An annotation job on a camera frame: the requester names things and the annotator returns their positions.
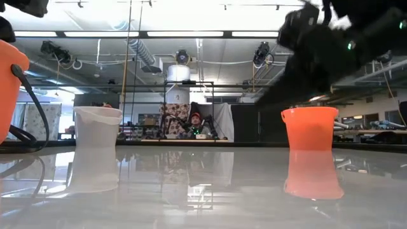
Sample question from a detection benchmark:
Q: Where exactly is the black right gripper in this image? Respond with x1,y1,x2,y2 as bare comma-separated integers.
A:
256,25,360,108

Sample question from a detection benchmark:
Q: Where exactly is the orange halloween bucket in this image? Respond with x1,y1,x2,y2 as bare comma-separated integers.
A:
281,106,340,151

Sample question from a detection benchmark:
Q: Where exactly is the grey draped cloth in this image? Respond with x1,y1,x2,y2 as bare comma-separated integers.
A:
197,102,235,142

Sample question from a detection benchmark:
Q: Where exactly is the person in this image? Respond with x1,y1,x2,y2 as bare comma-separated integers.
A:
186,111,212,139

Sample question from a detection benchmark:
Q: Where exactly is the white cylindrical tank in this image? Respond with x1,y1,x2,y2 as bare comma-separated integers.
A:
167,64,191,83

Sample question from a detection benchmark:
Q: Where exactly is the floral patterned cloth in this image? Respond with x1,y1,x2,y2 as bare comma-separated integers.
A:
158,103,191,139
27,103,63,141

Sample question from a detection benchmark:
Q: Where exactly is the white skull print bucket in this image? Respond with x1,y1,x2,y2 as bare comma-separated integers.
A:
72,106,124,150

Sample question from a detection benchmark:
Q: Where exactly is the white hanging cloth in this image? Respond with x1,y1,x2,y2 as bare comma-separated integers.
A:
15,103,28,128

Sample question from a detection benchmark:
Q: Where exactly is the black partition wall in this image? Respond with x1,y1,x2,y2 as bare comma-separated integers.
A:
230,104,290,143

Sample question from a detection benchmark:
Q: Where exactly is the black metal rack frame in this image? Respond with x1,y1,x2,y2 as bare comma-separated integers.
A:
163,81,214,141

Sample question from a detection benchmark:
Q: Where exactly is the silver flexible duct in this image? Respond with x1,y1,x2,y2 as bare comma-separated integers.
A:
117,20,163,74

